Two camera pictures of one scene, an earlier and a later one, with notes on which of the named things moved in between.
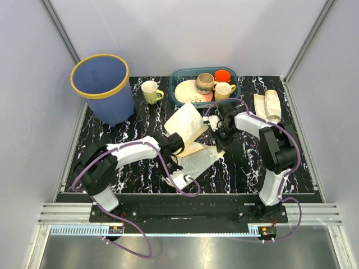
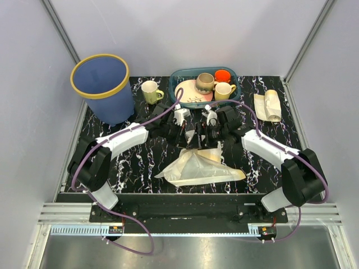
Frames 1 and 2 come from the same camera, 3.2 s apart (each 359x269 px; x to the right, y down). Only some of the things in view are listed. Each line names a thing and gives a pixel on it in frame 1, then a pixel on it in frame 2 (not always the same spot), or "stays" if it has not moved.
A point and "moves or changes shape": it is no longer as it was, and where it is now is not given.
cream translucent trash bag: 197,157 moves or changes shape
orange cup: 222,75 stays
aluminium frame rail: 81,213 stays
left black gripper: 176,167 -> 180,138
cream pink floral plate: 185,92 stays
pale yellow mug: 223,91 stays
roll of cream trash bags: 268,106 stays
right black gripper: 220,143 -> 202,129
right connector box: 267,232 stays
